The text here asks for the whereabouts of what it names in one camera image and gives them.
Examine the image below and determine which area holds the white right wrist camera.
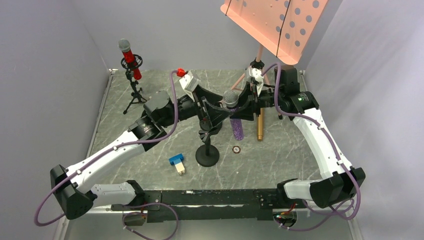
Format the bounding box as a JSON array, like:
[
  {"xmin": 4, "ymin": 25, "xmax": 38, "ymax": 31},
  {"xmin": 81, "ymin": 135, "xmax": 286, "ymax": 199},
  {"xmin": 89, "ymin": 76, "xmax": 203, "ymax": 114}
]
[{"xmin": 245, "ymin": 66, "xmax": 264, "ymax": 96}]

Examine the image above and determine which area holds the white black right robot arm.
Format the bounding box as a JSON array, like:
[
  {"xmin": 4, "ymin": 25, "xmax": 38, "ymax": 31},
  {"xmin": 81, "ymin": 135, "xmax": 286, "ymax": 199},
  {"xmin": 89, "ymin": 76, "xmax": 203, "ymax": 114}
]
[{"xmin": 232, "ymin": 64, "xmax": 366, "ymax": 208}]

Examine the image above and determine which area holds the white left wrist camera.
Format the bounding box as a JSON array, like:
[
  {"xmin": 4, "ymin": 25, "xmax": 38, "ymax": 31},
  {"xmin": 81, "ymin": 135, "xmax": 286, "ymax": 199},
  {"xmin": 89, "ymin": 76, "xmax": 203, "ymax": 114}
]
[{"xmin": 179, "ymin": 70, "xmax": 201, "ymax": 94}]

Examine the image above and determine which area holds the black round-base fork mic stand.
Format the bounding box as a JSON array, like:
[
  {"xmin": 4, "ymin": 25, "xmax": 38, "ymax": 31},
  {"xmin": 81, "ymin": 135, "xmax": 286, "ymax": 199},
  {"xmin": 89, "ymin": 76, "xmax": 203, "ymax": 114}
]
[{"xmin": 195, "ymin": 127, "xmax": 220, "ymax": 168}]

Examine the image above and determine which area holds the pink music stand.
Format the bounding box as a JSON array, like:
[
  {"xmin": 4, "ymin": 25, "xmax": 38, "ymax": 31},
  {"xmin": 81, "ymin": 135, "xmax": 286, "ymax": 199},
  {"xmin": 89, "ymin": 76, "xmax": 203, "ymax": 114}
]
[{"xmin": 220, "ymin": 0, "xmax": 330, "ymax": 92}]

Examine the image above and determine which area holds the red glitter microphone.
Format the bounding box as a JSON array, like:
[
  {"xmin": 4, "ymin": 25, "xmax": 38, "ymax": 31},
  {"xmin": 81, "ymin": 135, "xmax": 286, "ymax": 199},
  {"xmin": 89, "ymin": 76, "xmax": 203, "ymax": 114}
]
[{"xmin": 118, "ymin": 38, "xmax": 142, "ymax": 81}]

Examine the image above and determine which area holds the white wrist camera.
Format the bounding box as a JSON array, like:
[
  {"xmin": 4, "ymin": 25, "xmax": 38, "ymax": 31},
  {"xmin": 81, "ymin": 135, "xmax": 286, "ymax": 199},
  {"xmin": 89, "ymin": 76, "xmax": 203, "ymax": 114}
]
[
  {"xmin": 245, "ymin": 66, "xmax": 264, "ymax": 96},
  {"xmin": 179, "ymin": 70, "xmax": 201, "ymax": 94}
]

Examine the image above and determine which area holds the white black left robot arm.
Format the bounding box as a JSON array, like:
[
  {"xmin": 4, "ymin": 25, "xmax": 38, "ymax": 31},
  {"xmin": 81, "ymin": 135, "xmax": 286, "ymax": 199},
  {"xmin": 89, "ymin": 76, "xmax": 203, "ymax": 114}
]
[{"xmin": 50, "ymin": 85, "xmax": 230, "ymax": 220}]

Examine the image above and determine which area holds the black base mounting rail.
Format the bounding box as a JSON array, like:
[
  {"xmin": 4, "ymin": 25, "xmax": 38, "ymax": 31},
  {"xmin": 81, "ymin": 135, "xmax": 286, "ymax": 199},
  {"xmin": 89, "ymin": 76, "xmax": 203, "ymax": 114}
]
[{"xmin": 111, "ymin": 188, "xmax": 301, "ymax": 223}]

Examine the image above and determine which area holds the brown poker chip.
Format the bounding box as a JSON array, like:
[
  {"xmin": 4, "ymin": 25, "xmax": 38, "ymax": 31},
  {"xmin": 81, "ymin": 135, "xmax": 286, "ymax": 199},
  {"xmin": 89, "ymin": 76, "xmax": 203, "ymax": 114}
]
[{"xmin": 232, "ymin": 146, "xmax": 241, "ymax": 154}]

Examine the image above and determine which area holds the black tripod shock mount stand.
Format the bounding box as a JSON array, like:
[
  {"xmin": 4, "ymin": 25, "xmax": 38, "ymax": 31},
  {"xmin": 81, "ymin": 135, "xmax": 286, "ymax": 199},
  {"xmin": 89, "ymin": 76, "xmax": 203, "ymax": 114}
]
[{"xmin": 120, "ymin": 54, "xmax": 148, "ymax": 115}]

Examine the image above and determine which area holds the gold microphone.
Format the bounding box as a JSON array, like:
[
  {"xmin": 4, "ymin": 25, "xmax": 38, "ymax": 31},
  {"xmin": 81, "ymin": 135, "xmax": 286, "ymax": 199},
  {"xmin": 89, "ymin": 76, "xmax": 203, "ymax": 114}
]
[{"xmin": 256, "ymin": 108, "xmax": 264, "ymax": 142}]

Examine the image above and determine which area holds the blue white toy brick block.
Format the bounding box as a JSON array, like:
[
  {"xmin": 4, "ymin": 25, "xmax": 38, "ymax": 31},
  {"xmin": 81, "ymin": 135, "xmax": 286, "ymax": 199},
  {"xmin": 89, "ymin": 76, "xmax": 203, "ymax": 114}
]
[{"xmin": 168, "ymin": 153, "xmax": 186, "ymax": 175}]

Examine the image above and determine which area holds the purple glitter microphone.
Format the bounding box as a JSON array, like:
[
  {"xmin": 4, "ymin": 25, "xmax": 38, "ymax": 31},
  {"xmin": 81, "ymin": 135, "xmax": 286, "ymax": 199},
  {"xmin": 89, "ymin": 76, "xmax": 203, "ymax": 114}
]
[{"xmin": 222, "ymin": 89, "xmax": 245, "ymax": 142}]

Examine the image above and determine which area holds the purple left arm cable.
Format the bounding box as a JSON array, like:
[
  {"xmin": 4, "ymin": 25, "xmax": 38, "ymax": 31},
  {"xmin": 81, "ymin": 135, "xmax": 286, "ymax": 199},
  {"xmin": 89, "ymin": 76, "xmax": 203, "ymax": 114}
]
[{"xmin": 34, "ymin": 68, "xmax": 186, "ymax": 240}]

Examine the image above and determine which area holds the black round-base clip mic stand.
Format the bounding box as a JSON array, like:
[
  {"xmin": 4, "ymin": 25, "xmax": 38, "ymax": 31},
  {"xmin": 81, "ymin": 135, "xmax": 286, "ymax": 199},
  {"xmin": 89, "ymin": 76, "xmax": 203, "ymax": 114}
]
[{"xmin": 199, "ymin": 118, "xmax": 223, "ymax": 132}]

